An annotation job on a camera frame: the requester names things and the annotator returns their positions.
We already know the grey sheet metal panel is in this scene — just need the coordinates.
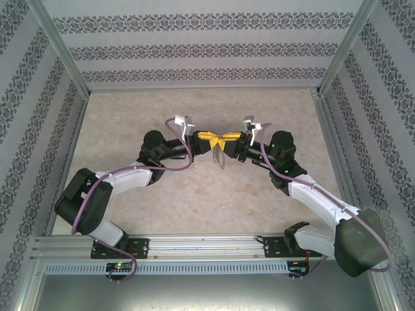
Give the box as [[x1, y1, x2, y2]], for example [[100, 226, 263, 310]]
[[30, 255, 401, 311]]

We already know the aluminium frame post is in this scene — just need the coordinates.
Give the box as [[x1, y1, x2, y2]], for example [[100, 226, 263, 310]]
[[317, 0, 380, 97], [28, 0, 91, 95]]

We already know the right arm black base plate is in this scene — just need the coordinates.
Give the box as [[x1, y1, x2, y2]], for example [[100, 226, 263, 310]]
[[263, 237, 324, 259]]

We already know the slotted grey cable duct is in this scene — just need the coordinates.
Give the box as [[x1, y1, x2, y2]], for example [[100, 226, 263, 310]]
[[43, 260, 290, 275]]

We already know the aluminium mounting rail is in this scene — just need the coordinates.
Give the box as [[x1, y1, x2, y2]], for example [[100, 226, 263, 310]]
[[30, 231, 338, 262]]

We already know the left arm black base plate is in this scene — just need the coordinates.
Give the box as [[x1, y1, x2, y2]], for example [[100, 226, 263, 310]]
[[90, 238, 150, 260]]

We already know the grey metal keyring holder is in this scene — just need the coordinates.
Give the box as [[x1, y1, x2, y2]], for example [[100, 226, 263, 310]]
[[212, 144, 228, 171]]

